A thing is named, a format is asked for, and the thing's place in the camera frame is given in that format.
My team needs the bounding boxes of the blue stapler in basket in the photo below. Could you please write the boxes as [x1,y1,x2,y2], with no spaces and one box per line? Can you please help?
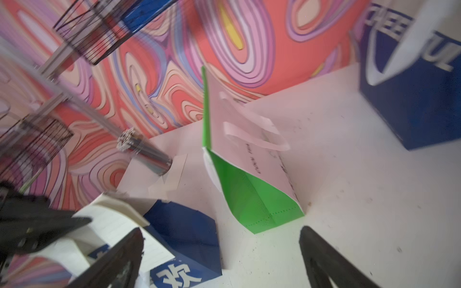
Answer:
[121,0,178,34]

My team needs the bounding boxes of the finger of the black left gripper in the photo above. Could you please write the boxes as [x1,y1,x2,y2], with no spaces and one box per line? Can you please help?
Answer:
[1,216,92,256]

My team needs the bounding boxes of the blue white paper bag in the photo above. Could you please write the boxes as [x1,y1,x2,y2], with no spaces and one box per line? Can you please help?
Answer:
[32,192,223,288]

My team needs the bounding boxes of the cream lined receipt paper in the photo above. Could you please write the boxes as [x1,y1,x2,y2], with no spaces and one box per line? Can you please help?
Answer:
[148,154,188,202]
[68,204,174,272]

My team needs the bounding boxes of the clear cup of pencils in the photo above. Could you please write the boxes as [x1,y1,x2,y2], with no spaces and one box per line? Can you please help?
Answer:
[116,128,172,176]

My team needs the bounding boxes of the green white paper bag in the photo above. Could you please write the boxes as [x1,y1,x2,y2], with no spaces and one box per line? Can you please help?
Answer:
[202,68,304,234]

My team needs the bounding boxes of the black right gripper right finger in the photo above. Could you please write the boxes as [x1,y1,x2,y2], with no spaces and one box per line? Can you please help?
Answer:
[299,226,379,288]

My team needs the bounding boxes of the dark blue paper bag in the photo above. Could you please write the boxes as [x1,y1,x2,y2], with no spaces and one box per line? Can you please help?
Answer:
[360,1,461,150]

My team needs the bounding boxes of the black wire basket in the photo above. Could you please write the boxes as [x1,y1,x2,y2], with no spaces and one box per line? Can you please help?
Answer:
[54,0,137,66]
[1,114,74,193]

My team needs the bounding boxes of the black wire basket left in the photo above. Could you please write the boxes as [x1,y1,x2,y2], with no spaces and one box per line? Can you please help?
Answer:
[1,114,74,193]

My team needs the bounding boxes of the black wire basket back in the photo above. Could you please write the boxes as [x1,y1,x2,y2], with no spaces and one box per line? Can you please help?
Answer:
[54,0,137,66]

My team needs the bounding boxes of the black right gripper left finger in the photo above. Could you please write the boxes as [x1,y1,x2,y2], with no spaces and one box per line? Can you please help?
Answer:
[67,228,144,288]

